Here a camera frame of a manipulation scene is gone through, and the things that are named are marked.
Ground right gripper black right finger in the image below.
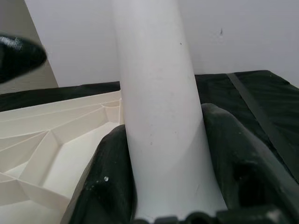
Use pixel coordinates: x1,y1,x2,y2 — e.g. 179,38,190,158
200,103,299,224

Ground white plastic table leg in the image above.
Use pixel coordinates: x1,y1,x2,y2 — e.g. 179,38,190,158
110,0,229,223

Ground black table cloth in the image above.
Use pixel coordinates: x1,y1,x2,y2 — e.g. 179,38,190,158
0,69,299,184

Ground white plastic table top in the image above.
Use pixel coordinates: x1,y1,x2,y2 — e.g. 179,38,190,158
0,91,125,224

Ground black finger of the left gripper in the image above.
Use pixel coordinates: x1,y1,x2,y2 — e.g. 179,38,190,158
0,31,48,85

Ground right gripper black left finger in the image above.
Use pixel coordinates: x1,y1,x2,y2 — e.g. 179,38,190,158
67,123,139,224

